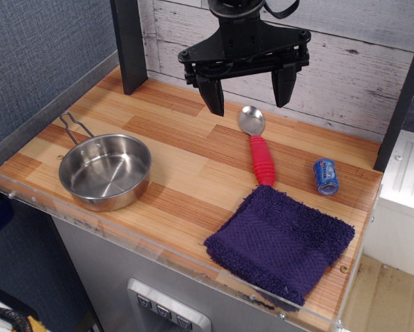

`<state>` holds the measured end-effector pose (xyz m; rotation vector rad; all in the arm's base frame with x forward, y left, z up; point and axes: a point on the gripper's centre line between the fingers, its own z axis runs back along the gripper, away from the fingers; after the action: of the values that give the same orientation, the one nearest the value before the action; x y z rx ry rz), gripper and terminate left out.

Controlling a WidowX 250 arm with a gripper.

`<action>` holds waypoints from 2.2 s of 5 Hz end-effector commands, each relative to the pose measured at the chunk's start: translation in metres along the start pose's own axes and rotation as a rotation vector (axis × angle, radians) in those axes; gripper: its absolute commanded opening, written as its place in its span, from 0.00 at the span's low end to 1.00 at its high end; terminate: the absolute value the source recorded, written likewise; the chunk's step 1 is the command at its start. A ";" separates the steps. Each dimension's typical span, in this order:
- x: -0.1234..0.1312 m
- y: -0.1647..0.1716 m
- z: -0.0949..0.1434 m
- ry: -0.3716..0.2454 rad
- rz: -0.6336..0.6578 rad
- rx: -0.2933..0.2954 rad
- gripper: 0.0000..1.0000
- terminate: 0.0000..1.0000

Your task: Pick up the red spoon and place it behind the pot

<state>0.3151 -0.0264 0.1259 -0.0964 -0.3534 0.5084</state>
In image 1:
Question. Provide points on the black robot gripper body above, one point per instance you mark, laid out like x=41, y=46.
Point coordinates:
x=243, y=47

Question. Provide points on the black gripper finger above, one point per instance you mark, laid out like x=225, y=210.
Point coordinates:
x=212, y=93
x=283, y=81

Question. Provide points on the red handled metal spoon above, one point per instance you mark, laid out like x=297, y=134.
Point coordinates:
x=252, y=122

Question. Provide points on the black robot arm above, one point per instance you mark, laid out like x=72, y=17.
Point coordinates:
x=242, y=9

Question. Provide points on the stainless steel pot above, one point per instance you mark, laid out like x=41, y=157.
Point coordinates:
x=106, y=172

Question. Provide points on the small blue mentos can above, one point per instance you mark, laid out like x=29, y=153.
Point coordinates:
x=326, y=177

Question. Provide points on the purple terry cloth towel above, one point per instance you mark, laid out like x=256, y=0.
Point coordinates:
x=278, y=244

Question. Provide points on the white side cabinet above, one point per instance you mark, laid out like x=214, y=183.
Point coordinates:
x=390, y=235

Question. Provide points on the silver toy fridge cabinet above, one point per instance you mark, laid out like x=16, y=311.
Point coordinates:
x=105, y=266

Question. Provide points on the silver dispenser button panel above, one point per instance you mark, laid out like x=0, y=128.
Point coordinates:
x=166, y=307

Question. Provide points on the black and yellow object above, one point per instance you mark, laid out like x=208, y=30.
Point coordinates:
x=21, y=322

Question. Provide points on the black vertical post left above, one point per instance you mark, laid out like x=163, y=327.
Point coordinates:
x=130, y=49

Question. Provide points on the black vertical post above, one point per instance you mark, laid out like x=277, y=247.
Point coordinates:
x=397, y=121
x=130, y=49

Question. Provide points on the black vertical post right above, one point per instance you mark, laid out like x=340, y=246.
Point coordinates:
x=397, y=121

